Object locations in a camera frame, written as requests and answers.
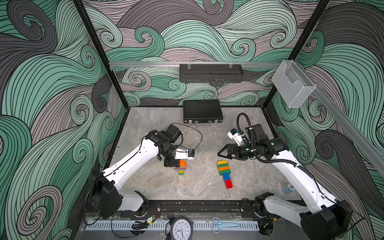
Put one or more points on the blue square lego brick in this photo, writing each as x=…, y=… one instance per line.
x=226, y=176

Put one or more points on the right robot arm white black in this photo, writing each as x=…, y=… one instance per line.
x=320, y=215

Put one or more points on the black wall shelf tray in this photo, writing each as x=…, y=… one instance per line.
x=211, y=73

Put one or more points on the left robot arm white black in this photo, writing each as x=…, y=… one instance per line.
x=105, y=186

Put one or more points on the orange lego brick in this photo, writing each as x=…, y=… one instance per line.
x=224, y=168

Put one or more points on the orange half-round block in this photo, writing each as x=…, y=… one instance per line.
x=183, y=163

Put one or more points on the black hard case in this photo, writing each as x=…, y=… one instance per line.
x=202, y=111

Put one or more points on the clear plastic wall holder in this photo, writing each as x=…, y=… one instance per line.
x=293, y=83

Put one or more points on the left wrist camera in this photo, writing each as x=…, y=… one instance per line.
x=187, y=154

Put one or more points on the white analog clock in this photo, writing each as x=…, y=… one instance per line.
x=181, y=228

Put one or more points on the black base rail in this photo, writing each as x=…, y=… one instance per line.
x=244, y=208

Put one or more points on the light blue scissors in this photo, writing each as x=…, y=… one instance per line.
x=218, y=225

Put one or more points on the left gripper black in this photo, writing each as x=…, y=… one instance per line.
x=174, y=162

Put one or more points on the red square lego brick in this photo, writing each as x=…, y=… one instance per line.
x=228, y=184

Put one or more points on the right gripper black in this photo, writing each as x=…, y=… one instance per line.
x=230, y=147

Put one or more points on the green long lego brick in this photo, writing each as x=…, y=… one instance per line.
x=225, y=165
x=224, y=172

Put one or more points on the yellow half-round lego brick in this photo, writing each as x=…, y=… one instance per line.
x=221, y=163

